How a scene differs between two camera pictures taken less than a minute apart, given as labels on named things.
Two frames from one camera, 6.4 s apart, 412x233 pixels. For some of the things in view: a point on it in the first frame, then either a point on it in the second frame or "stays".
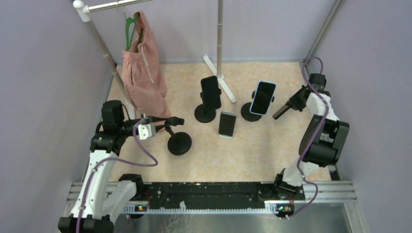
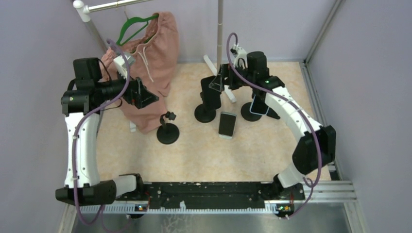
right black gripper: [292, 102] -> [222, 79]
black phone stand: [204, 114] stays
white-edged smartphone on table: [227, 124] stays
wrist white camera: [146, 130] -> [121, 64]
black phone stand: [180, 143] -> [168, 133]
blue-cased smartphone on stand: [263, 96] stays
